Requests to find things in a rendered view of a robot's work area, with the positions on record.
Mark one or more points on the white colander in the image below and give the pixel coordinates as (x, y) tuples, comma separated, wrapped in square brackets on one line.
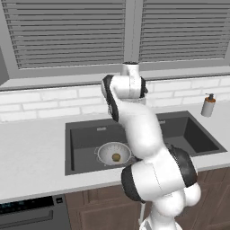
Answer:
[(107, 151)]

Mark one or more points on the brown wooden cupboard door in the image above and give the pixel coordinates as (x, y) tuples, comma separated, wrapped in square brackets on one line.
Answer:
[(101, 209), (214, 203)]

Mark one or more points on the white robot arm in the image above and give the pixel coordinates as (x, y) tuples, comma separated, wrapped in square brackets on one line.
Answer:
[(146, 134)]

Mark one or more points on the grey window blind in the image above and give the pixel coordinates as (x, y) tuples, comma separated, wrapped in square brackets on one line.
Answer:
[(185, 27), (68, 30)]

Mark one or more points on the brown kiwi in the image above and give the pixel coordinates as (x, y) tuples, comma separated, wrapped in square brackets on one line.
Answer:
[(116, 157)]

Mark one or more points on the dark grey kitchen sink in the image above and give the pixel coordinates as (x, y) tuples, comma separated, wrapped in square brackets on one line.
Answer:
[(86, 140)]

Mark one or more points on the grey window frame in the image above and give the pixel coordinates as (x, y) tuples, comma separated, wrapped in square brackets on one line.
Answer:
[(131, 30)]

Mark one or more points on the grey soap dispenser, orange collar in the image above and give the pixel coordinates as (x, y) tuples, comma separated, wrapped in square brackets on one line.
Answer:
[(207, 106)]

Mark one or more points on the dark grey dishwasher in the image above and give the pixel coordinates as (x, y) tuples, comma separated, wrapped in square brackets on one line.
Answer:
[(33, 214)]

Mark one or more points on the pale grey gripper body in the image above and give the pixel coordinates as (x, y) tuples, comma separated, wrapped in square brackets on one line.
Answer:
[(143, 100)]

